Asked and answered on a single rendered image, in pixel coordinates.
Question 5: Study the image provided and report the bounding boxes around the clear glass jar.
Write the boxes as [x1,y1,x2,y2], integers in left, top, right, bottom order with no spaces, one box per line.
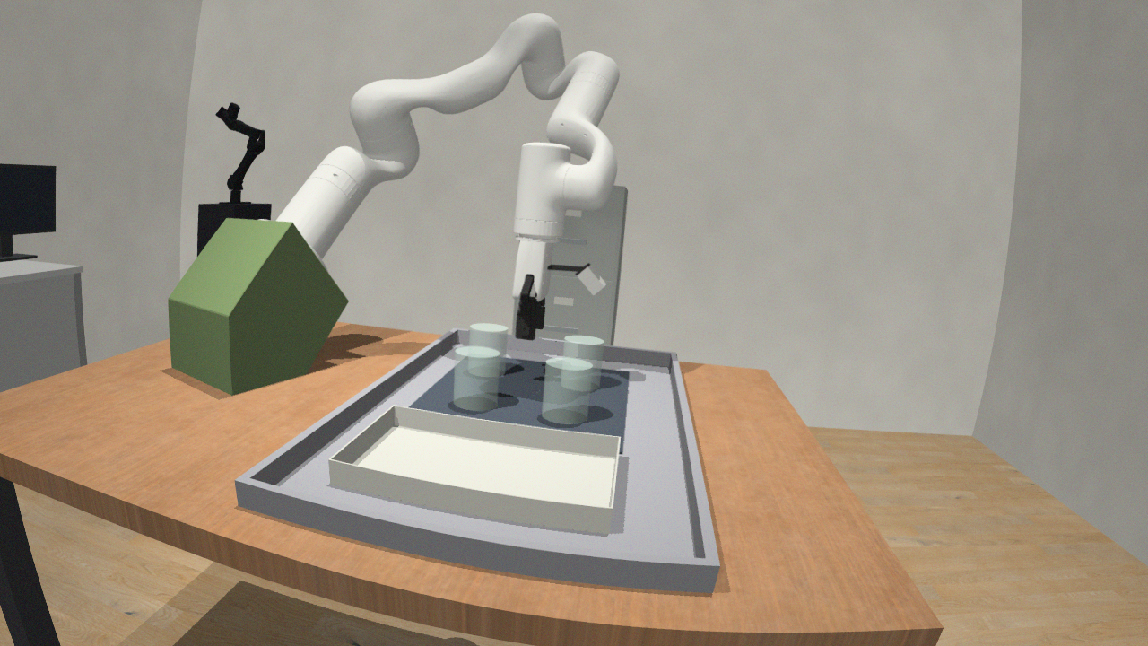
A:
[563,336,604,391]
[542,358,594,425]
[453,347,501,411]
[470,322,509,376]

